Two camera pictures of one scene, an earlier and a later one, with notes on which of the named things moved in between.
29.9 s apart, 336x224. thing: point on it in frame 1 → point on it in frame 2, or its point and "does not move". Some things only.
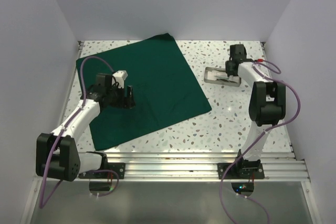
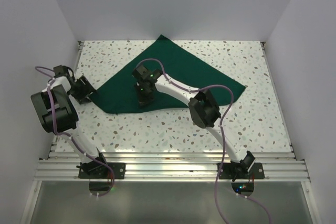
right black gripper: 227,67 → 145,101
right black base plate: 235,172 does not move
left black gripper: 128,102 → 87,89
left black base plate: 119,168 does not move
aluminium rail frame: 202,167 does not move
